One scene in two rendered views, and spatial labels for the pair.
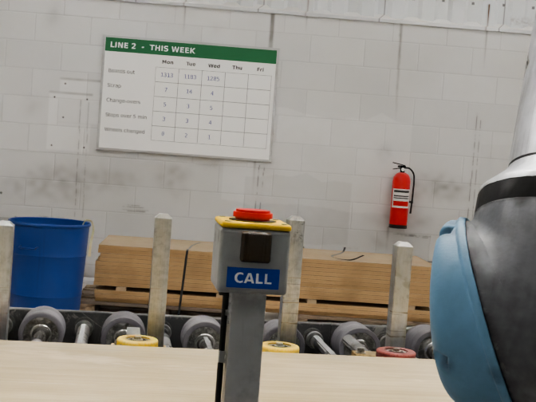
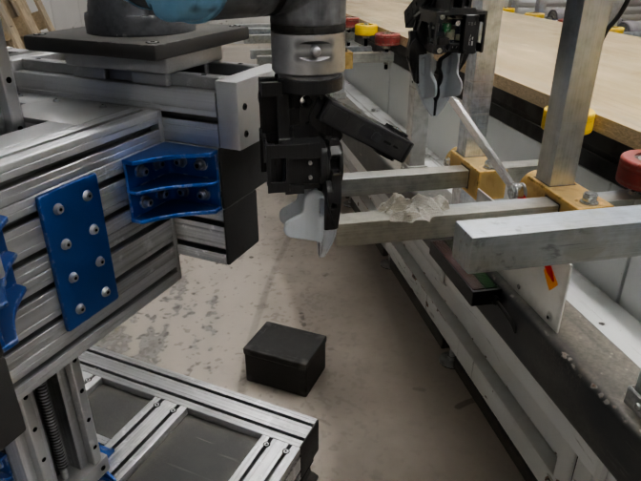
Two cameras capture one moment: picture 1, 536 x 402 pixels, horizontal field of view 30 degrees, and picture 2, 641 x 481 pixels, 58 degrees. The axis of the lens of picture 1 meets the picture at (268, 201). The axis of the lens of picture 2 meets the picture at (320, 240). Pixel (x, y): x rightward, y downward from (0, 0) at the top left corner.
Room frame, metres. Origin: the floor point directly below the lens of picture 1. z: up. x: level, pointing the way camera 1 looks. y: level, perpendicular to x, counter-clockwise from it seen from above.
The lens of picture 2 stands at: (0.74, -1.19, 1.14)
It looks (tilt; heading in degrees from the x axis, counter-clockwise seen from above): 27 degrees down; 87
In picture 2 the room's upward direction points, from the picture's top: straight up
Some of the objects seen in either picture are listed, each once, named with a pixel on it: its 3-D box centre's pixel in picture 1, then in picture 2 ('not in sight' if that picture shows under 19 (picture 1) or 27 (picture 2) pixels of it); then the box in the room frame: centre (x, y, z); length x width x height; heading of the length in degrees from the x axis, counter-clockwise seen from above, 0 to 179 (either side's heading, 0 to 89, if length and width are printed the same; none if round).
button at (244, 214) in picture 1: (252, 218); not in sight; (1.01, 0.01, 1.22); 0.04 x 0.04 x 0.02
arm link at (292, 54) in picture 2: not in sight; (308, 54); (0.76, -0.58, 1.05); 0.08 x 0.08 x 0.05
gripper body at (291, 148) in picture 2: not in sight; (301, 132); (0.75, -0.58, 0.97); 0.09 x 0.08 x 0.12; 9
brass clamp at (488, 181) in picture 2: not in sight; (473, 171); (1.05, -0.27, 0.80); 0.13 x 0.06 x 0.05; 99
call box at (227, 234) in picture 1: (250, 258); not in sight; (1.01, 0.01, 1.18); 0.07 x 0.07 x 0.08; 9
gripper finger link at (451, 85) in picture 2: not in sight; (450, 86); (0.97, -0.36, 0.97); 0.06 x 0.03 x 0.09; 98
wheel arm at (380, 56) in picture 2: not in sight; (326, 59); (0.86, 0.70, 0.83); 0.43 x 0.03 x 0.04; 9
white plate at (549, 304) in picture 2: not in sight; (512, 252); (1.06, -0.46, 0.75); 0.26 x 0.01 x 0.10; 99
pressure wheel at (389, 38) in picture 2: not in sight; (386, 50); (1.05, 0.73, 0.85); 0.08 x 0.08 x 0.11
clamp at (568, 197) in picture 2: not in sight; (562, 204); (1.09, -0.51, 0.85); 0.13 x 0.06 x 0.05; 99
